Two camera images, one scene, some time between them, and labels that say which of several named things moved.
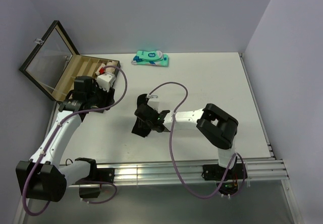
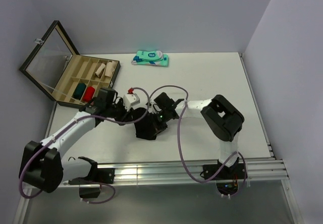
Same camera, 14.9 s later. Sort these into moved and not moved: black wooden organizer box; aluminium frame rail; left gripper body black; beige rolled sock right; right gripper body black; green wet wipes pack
Moved: left gripper body black; right gripper body black
Not moved: green wet wipes pack; black wooden organizer box; beige rolled sock right; aluminium frame rail
